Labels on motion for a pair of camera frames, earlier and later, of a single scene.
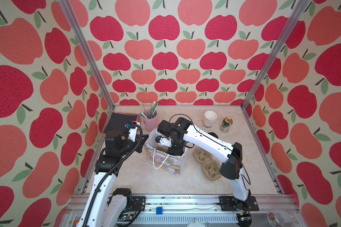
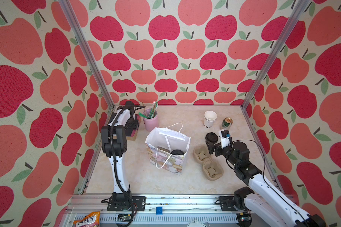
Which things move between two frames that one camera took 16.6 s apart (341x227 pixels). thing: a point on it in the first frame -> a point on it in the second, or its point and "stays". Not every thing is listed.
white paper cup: [210, 117] stays
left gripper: [143, 137] -> [134, 126]
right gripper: [173, 148] -> [217, 144]
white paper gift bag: [158, 155] stays
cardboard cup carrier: [210, 164] stays
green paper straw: [154, 107] stays
